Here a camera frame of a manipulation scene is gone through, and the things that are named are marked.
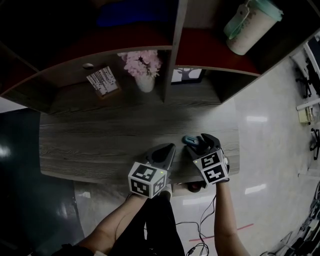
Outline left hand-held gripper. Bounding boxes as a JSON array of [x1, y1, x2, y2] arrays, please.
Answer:
[[127, 142, 177, 200]]

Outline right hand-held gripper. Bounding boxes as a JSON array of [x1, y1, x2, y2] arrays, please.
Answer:
[[185, 133, 230, 186]]

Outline blue item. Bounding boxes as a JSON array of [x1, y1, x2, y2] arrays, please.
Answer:
[[181, 135, 205, 147]]

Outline grey drawer with red knob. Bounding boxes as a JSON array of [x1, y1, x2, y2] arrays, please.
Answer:
[[171, 181, 209, 199]]

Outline person's left forearm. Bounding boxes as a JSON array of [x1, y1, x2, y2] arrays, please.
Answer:
[[73, 191, 152, 253]]

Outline person's right forearm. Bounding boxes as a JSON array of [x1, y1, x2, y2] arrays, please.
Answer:
[[213, 180, 241, 256]]

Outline wooden desk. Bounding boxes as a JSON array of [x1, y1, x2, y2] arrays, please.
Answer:
[[38, 74, 241, 185]]

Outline person's grey shoe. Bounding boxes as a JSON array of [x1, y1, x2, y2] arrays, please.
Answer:
[[159, 184, 174, 201]]

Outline black framed tree picture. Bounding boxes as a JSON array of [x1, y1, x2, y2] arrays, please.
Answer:
[[170, 67, 206, 86]]

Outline person's black trousers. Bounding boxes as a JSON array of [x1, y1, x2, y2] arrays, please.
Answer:
[[109, 192, 186, 256]]

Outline red floor tape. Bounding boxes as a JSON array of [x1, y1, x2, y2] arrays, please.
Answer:
[[188, 222, 255, 243]]

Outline pink flowers in white vase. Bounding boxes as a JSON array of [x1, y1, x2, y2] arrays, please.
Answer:
[[116, 49, 163, 93]]

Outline white box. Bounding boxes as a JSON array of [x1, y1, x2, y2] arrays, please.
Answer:
[[296, 104, 316, 125]]

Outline black chair base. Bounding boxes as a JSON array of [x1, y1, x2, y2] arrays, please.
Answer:
[[309, 128, 320, 161]]

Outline black office chair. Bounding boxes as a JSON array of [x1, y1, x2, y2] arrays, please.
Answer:
[[295, 57, 318, 99]]

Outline beige cup with green lid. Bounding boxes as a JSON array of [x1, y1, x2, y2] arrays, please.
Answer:
[[223, 0, 285, 56]]

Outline blue box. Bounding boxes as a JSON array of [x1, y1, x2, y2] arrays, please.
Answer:
[[96, 3, 176, 29]]

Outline wooden shelf unit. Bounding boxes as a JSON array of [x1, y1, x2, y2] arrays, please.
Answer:
[[0, 0, 320, 116]]

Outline black cable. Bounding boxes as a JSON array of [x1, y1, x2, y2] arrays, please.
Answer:
[[174, 193, 219, 256]]

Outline striped card in wooden frame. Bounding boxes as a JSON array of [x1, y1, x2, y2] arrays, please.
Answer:
[[86, 65, 123, 99]]

